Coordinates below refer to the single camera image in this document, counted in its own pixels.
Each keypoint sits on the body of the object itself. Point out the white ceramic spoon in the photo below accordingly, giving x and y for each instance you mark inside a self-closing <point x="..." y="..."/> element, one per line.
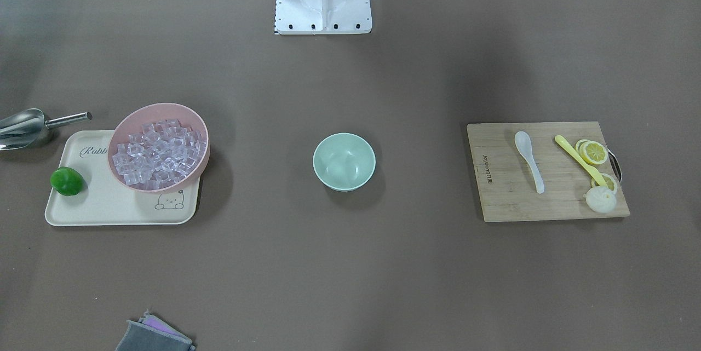
<point x="524" y="146"/>

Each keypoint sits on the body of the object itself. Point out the green lime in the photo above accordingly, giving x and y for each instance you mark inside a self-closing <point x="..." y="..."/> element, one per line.
<point x="67" y="181"/>

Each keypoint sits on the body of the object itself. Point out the grey folded cloth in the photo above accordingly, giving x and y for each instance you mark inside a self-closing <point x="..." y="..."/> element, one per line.
<point x="153" y="333"/>

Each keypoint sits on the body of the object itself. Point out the cream plastic tray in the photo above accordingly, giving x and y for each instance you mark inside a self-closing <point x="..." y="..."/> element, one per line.
<point x="107" y="202"/>

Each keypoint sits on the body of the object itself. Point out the mint green bowl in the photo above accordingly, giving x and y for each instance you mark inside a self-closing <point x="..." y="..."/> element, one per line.
<point x="344" y="162"/>

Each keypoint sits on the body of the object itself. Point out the bamboo cutting board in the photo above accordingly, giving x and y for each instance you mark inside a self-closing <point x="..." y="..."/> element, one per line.
<point x="505" y="183"/>

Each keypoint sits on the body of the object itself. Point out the yellow plastic knife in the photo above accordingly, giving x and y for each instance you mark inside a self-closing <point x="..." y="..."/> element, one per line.
<point x="590" y="169"/>

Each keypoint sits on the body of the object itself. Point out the steel ice scoop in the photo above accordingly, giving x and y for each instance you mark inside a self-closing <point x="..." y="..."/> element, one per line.
<point x="32" y="128"/>

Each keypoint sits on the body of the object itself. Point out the lemon slice stack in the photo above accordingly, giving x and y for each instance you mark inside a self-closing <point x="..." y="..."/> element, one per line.
<point x="592" y="152"/>

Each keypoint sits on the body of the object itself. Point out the pink bowl of ice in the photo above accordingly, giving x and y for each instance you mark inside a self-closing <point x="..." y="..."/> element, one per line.
<point x="160" y="148"/>

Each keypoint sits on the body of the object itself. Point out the lemon end piece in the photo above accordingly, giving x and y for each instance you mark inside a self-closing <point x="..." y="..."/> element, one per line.
<point x="601" y="199"/>

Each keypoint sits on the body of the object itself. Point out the lemon slice upper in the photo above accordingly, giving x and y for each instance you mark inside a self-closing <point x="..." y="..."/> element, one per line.
<point x="611" y="182"/>

